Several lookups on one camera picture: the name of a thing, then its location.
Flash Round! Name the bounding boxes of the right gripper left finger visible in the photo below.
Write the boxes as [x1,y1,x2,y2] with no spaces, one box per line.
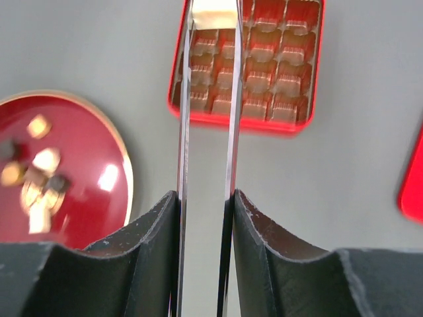
[1,191,178,316]

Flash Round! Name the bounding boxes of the metal tongs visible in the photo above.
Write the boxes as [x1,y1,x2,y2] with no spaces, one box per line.
[171,1,244,316]

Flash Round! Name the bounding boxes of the round dark red plate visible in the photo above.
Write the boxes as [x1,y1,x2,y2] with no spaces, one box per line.
[1,90,134,249]

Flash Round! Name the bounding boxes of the tan chocolate piece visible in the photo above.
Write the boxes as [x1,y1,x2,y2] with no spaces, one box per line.
[26,114,52,139]

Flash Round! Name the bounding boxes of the oval white chocolate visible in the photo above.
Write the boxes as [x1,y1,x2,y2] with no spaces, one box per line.
[1,161,26,187]

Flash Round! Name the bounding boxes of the dark chocolate piece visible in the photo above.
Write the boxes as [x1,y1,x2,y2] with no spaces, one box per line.
[44,175,70,194]

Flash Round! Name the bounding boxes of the red chocolate box with tray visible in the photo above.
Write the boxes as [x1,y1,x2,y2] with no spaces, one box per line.
[167,0,323,135]

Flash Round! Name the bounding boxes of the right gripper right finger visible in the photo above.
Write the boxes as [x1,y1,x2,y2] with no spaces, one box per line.
[233,191,422,316]

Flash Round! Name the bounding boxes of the red box lid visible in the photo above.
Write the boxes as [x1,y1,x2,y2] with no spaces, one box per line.
[397,127,423,225]

